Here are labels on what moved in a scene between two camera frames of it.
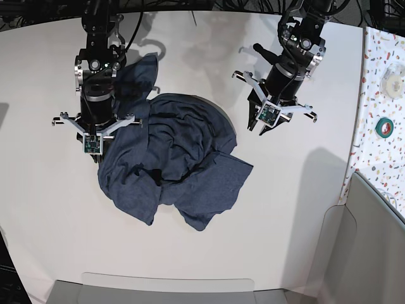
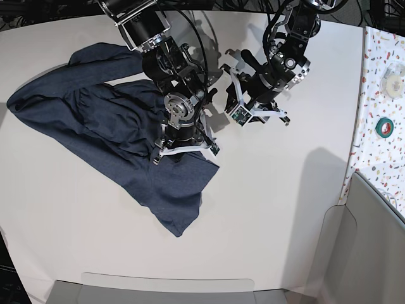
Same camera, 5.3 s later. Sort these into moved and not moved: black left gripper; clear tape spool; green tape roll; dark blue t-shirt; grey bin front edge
Moved: black left gripper; dark blue t-shirt
Not moved: clear tape spool; grey bin front edge; green tape roll
